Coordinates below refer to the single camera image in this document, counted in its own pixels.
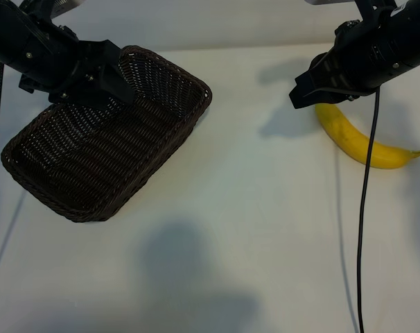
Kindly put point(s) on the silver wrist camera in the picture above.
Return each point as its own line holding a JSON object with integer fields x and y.
{"x": 69, "y": 5}
{"x": 319, "y": 1}

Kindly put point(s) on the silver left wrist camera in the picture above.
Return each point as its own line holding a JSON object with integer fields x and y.
{"x": 69, "y": 5}

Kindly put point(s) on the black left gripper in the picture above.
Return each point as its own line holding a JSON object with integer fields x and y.
{"x": 47, "y": 59}

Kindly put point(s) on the dark brown wicker basket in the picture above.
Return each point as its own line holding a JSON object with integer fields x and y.
{"x": 92, "y": 159}

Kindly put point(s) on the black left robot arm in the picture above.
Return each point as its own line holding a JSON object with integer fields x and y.
{"x": 2, "y": 31}

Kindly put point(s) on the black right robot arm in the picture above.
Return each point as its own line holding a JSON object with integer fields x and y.
{"x": 419, "y": 31}

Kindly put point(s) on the black right camera bracket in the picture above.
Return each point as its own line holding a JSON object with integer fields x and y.
{"x": 367, "y": 8}

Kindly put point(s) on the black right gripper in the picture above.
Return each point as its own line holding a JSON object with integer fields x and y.
{"x": 373, "y": 55}

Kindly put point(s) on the yellow banana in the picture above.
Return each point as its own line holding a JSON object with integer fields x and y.
{"x": 348, "y": 138}

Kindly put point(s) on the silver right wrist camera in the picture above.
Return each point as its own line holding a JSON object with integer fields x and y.
{"x": 319, "y": 1}

